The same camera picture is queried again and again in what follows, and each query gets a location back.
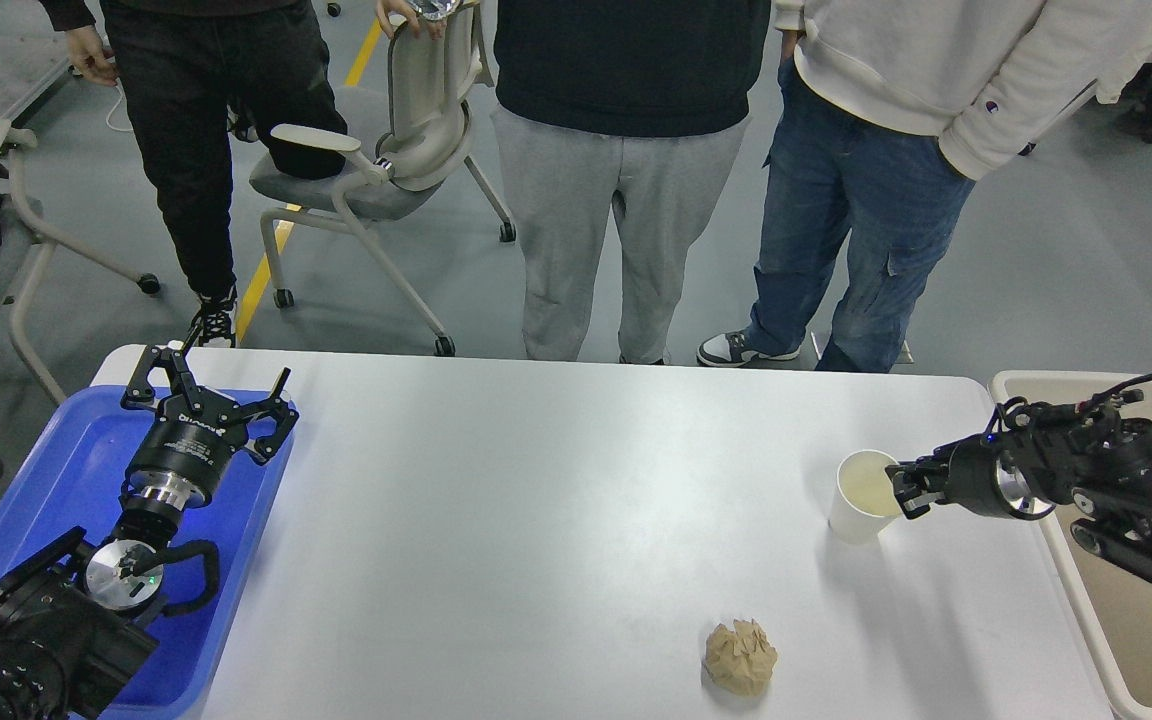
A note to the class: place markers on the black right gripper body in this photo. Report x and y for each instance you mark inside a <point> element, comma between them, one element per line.
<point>979,481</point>

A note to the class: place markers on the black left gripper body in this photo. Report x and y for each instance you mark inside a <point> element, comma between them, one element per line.
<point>188,449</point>

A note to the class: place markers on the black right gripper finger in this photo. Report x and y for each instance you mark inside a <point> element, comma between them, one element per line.
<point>927,473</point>
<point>915,502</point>

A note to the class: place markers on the white paper cup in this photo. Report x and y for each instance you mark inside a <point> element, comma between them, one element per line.
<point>863,503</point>

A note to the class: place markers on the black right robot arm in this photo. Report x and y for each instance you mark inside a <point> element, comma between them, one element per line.
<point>1034,456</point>

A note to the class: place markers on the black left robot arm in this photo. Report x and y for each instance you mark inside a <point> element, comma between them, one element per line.
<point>125,538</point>

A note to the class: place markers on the crumpled brown paper ball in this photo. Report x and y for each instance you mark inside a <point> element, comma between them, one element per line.
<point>739,657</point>

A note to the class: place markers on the person in black clothes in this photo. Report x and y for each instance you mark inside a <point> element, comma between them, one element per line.
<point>180,63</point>

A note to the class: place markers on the person in blue jeans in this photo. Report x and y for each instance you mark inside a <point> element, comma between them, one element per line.
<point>892,111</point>

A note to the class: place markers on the grey beige office chair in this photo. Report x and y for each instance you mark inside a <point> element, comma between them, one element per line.
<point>400,146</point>

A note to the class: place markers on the person in grey sweatpants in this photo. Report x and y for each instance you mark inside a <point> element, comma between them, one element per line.
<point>624,112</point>

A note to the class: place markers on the white power adapter with cable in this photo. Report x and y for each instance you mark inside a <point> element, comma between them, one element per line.
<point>117,119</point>

